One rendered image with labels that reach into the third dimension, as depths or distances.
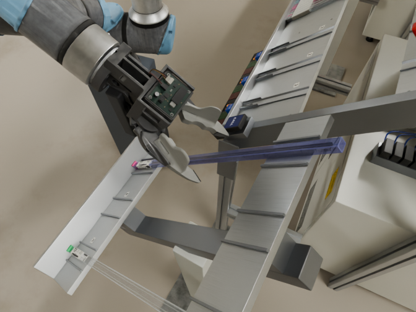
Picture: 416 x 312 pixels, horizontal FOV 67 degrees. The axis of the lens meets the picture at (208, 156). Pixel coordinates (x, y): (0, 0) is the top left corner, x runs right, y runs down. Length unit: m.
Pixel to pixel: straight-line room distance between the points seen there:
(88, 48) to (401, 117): 0.48
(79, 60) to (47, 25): 0.05
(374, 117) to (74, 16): 0.48
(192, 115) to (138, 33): 0.54
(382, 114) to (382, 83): 0.57
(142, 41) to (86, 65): 0.57
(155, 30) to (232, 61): 1.07
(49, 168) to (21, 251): 0.40
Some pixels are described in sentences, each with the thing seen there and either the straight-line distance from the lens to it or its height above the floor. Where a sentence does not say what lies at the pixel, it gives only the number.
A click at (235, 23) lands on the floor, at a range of 2.27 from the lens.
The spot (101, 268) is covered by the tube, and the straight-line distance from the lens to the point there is 0.54.
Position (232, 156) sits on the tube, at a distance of 0.46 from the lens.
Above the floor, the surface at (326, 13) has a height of 0.82.
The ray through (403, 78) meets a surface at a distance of 0.63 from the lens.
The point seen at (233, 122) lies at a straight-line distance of 0.71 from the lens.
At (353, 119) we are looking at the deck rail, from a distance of 0.62.
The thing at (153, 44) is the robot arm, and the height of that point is 0.72.
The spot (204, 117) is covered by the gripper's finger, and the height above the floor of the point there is 0.96.
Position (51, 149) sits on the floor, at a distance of 1.79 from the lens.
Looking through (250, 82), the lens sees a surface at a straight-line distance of 0.88.
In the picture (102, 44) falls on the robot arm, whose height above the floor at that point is 1.09.
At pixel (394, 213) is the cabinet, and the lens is 0.92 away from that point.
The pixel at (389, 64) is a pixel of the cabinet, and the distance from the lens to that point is 1.23.
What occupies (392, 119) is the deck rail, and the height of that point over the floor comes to 0.95.
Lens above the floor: 1.37
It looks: 60 degrees down
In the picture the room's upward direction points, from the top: straight up
